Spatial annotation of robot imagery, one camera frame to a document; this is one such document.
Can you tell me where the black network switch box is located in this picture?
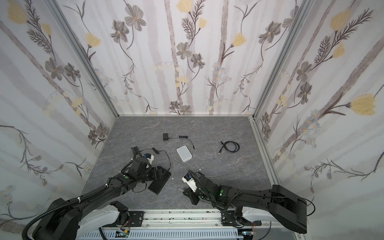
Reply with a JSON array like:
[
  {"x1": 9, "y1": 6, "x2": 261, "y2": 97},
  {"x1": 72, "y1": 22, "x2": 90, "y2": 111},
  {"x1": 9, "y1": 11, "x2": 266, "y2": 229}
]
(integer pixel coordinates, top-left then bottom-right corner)
[{"x1": 148, "y1": 171, "x2": 172, "y2": 195}]

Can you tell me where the grey cable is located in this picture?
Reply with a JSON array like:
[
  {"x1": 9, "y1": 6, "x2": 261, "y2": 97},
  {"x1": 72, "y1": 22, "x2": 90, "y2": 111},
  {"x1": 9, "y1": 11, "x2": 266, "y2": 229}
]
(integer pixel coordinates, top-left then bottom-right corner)
[{"x1": 175, "y1": 158, "x2": 245, "y2": 179}]

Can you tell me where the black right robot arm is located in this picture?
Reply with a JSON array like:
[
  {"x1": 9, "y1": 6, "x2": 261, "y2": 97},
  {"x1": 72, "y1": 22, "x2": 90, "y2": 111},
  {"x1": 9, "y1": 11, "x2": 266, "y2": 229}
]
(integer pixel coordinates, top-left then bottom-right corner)
[{"x1": 182, "y1": 171, "x2": 309, "y2": 234}]

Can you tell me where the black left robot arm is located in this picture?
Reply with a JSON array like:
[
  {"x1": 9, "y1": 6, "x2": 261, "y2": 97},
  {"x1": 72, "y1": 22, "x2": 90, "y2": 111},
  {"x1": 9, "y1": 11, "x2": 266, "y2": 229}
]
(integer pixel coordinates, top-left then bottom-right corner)
[{"x1": 22, "y1": 147, "x2": 171, "y2": 240}]

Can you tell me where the white rectangular device box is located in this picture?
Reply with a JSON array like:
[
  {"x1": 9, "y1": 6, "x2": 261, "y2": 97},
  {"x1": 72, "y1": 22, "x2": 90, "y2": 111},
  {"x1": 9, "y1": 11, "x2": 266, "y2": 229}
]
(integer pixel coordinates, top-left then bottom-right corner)
[{"x1": 177, "y1": 145, "x2": 193, "y2": 163}]

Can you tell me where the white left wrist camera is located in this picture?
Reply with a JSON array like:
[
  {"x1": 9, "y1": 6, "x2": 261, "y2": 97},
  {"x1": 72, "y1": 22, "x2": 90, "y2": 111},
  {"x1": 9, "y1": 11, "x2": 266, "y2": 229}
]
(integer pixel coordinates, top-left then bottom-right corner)
[{"x1": 143, "y1": 154, "x2": 154, "y2": 164}]

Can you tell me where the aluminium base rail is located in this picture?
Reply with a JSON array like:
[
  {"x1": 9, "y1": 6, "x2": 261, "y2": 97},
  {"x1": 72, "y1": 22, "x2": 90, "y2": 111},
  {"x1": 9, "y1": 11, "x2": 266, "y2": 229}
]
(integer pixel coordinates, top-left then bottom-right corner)
[{"x1": 80, "y1": 208, "x2": 307, "y2": 240}]

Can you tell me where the white slotted cable duct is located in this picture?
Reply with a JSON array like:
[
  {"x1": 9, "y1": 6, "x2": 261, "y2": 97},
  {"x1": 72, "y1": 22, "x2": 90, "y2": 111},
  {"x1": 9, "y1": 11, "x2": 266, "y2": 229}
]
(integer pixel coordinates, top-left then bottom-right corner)
[{"x1": 80, "y1": 229, "x2": 244, "y2": 240}]

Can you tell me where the coiled black cable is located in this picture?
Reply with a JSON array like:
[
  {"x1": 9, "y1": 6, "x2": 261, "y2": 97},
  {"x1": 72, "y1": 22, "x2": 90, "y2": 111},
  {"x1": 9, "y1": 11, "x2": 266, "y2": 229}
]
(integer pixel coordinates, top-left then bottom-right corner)
[{"x1": 218, "y1": 140, "x2": 241, "y2": 156}]

